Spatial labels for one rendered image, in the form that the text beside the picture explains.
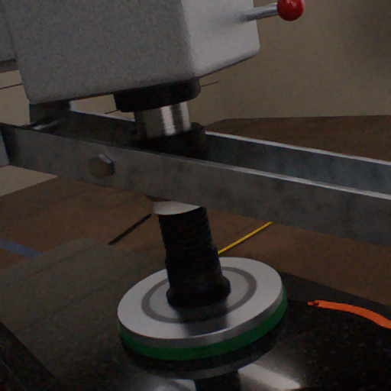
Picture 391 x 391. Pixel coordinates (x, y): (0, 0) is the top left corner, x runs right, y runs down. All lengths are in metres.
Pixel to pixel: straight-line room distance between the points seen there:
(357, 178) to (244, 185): 0.15
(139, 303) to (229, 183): 0.23
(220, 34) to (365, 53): 5.41
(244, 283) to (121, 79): 0.32
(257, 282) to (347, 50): 5.43
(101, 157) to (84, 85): 0.10
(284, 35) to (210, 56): 5.98
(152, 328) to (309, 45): 5.77
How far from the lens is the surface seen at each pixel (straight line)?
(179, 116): 0.62
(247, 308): 0.66
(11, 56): 0.62
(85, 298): 0.85
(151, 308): 0.70
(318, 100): 6.37
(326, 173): 0.66
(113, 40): 0.54
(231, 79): 7.17
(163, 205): 0.64
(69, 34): 0.56
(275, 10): 0.65
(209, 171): 0.57
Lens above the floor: 1.14
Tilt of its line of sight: 16 degrees down
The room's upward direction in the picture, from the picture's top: 11 degrees counter-clockwise
